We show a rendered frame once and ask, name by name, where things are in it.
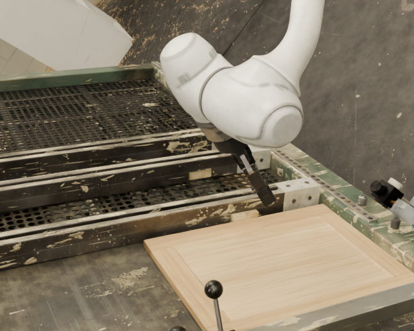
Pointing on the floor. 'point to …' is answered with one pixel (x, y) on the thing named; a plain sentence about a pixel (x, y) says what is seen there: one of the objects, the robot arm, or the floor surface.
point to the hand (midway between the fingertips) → (263, 191)
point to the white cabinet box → (60, 32)
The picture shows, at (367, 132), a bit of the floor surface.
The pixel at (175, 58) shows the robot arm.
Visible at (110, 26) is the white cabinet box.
